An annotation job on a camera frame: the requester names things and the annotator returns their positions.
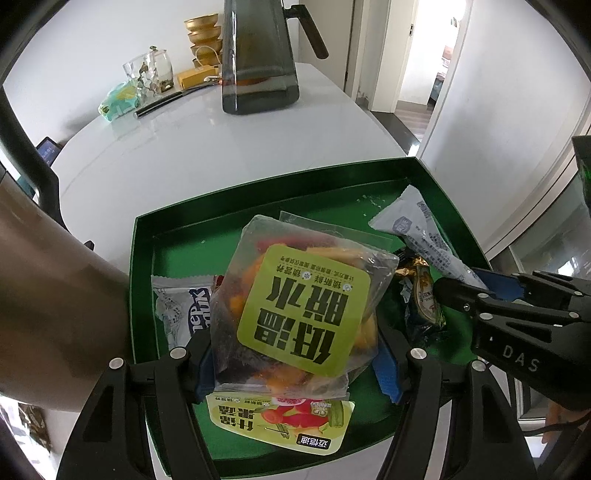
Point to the faceted glass cup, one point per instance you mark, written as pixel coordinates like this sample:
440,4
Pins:
138,78

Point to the clear glass jar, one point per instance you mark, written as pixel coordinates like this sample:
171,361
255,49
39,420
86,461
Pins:
162,69

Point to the red smart display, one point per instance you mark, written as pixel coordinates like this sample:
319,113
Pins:
48,150

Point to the white door frame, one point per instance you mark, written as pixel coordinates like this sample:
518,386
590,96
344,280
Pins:
461,55

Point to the white blue cookie packet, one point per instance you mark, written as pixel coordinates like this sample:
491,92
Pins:
182,309

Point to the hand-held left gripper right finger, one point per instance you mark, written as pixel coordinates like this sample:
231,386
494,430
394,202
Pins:
388,376

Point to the yellow box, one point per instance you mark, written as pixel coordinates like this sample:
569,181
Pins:
196,77

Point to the fruit print snack packet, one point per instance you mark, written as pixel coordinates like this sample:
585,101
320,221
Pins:
281,422

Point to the clear dried fruit packet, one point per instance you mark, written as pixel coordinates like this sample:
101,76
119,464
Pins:
300,314

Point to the green tray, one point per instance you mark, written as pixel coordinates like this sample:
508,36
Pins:
194,249

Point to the green tissue packet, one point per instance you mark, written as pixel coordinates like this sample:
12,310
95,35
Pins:
117,99

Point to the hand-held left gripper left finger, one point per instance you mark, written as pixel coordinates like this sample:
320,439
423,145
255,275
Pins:
180,378

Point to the black knife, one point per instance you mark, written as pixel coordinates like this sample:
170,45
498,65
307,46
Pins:
159,104

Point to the dark glass pitcher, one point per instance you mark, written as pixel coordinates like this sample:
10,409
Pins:
258,55

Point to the copper thermal kettle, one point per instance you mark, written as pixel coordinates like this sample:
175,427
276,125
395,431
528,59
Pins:
55,295

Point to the dark gold snack packet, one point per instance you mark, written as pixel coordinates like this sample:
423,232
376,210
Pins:
422,295

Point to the gold bowl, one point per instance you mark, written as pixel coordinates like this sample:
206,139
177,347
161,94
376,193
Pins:
207,50
202,22
205,37
210,60

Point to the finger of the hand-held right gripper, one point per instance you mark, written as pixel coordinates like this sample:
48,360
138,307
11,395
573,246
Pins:
505,285
459,295

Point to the long white snack packet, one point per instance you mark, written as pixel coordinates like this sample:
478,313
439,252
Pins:
425,235

